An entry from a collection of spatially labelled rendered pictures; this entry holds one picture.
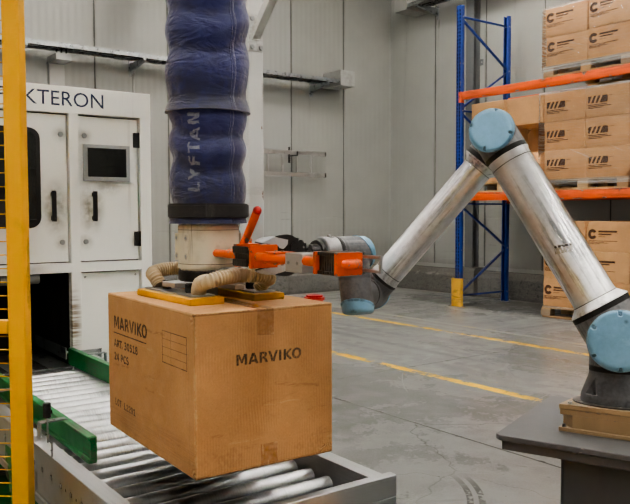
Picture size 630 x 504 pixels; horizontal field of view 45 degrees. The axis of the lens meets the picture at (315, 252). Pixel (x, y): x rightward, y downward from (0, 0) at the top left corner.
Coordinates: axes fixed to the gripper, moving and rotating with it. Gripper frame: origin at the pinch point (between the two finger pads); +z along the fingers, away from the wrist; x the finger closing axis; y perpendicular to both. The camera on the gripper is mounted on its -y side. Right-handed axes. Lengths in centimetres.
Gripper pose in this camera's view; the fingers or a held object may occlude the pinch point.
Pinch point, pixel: (260, 256)
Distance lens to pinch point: 194.8
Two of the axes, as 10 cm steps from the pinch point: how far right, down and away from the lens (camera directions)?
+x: -0.1, -10.0, -0.5
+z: -8.1, 0.3, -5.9
